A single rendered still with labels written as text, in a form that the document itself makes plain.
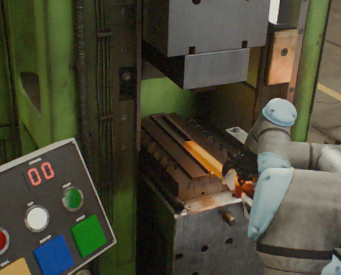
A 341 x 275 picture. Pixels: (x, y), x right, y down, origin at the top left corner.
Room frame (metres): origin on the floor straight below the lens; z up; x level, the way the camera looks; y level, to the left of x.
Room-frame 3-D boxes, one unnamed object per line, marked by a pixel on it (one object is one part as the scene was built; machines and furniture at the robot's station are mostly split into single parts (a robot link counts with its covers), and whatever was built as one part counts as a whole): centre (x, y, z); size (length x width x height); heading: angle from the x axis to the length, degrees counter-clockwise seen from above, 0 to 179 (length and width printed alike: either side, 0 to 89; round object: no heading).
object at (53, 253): (0.95, 0.31, 1.01); 0.07 x 0.05 x 0.07; 146
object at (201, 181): (1.56, 0.08, 0.96); 0.42 x 0.20 x 0.09; 31
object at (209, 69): (1.56, 0.08, 1.32); 0.42 x 0.20 x 0.10; 31
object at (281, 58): (1.65, -0.23, 1.27); 0.09 x 0.02 x 0.17; 121
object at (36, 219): (0.98, 0.34, 1.09); 0.05 x 0.03 x 0.04; 121
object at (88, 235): (1.03, 0.25, 1.01); 0.07 x 0.05 x 0.07; 146
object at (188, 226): (1.60, 0.04, 0.69); 0.56 x 0.38 x 0.45; 31
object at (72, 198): (1.06, 0.29, 1.09); 0.05 x 0.03 x 0.04; 121
